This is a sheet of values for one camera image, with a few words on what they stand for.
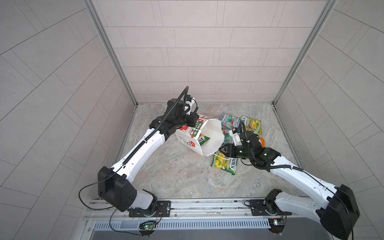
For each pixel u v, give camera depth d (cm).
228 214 71
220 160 84
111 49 85
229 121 102
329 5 70
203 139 91
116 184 38
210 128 90
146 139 47
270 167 53
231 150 66
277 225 68
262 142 93
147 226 65
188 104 60
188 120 65
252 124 100
